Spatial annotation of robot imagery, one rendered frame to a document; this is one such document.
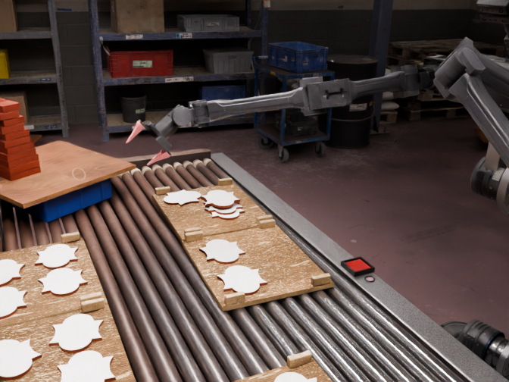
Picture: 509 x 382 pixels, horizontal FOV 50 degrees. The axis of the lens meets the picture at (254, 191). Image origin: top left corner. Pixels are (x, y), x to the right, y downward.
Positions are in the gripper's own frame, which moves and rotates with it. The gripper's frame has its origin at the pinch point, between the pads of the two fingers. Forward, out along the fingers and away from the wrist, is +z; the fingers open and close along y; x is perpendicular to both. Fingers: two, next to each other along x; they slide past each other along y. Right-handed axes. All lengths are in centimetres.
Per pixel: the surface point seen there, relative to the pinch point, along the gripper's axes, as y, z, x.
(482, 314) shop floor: 206, -75, 60
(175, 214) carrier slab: 29.5, 6.7, 19.6
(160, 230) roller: 28.0, 13.7, 13.2
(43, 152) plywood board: -14, 32, 70
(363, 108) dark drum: 178, -186, 335
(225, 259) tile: 39.5, 2.8, -18.3
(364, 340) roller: 63, -11, -61
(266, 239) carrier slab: 49, -11, -7
